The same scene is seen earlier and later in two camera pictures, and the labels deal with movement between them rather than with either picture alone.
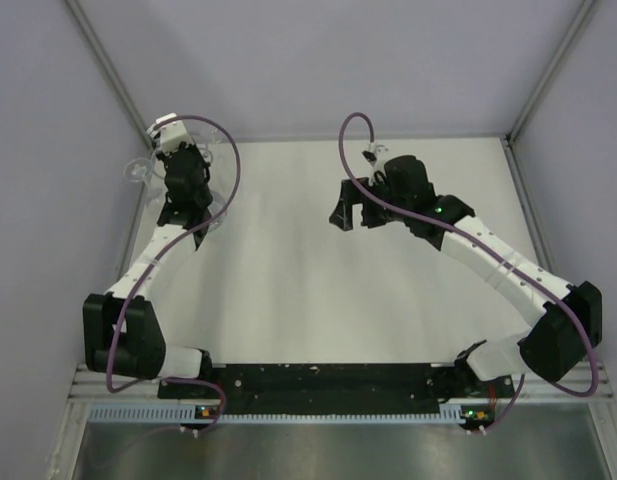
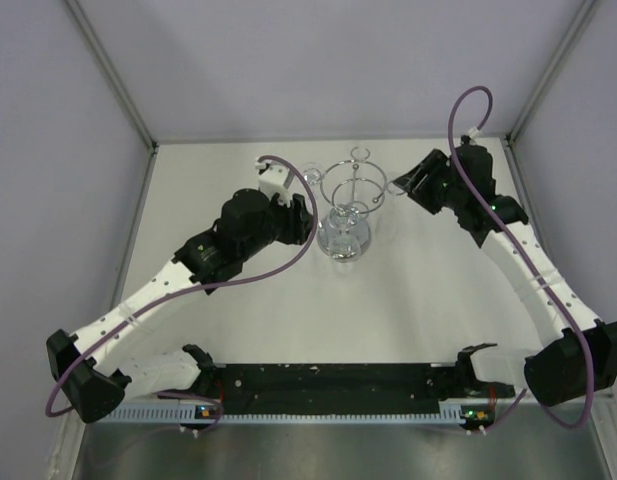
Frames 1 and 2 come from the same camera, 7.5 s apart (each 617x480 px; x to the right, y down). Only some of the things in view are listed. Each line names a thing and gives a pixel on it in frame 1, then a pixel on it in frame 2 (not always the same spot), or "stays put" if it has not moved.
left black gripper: x=195 y=153 to x=302 y=219
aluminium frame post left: x=111 y=72 stays put
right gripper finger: x=351 y=193 to x=424 y=182
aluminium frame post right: x=583 y=12 stays put
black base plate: x=341 y=384 stays put
